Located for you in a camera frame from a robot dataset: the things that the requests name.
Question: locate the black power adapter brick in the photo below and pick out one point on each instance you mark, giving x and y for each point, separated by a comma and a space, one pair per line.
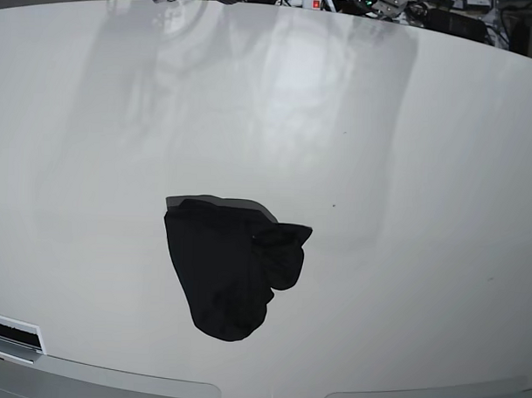
451, 23

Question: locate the black t-shirt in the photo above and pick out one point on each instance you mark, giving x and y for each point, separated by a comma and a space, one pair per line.
230, 256

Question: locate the white power strip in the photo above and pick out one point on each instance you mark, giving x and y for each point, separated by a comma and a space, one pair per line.
314, 2

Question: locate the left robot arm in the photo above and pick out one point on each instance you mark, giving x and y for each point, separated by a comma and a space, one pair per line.
380, 8

